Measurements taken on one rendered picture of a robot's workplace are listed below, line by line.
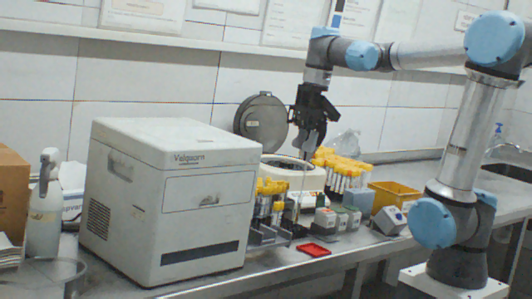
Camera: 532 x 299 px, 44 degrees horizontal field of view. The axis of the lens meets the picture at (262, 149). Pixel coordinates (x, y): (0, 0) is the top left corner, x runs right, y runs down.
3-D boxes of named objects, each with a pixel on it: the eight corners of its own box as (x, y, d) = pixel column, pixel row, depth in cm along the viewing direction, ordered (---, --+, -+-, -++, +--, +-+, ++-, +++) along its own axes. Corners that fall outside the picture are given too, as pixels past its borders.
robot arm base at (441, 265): (499, 286, 161) (508, 247, 159) (459, 292, 153) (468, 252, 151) (451, 262, 173) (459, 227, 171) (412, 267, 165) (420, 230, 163)
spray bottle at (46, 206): (32, 267, 135) (43, 154, 130) (12, 251, 141) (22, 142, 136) (68, 261, 141) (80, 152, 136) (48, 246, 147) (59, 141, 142)
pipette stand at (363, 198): (352, 226, 199) (357, 194, 197) (335, 218, 204) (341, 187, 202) (372, 223, 206) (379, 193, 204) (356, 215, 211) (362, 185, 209)
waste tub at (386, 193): (392, 224, 207) (399, 194, 205) (361, 211, 217) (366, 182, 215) (417, 221, 216) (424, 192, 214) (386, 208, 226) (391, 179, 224)
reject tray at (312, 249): (314, 257, 167) (315, 255, 167) (295, 248, 172) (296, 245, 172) (331, 253, 172) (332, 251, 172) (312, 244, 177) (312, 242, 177)
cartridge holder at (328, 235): (327, 242, 180) (330, 231, 179) (303, 232, 186) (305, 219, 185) (339, 240, 184) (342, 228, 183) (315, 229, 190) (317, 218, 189)
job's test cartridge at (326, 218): (324, 235, 182) (328, 213, 181) (311, 229, 185) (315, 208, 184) (332, 233, 185) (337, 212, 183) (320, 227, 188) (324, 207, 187)
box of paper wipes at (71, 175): (45, 221, 161) (50, 172, 159) (20, 206, 169) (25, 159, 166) (119, 210, 178) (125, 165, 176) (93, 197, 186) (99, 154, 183)
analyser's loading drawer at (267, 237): (230, 261, 151) (233, 239, 150) (212, 250, 155) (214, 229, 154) (289, 247, 166) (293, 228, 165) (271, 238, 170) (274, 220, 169)
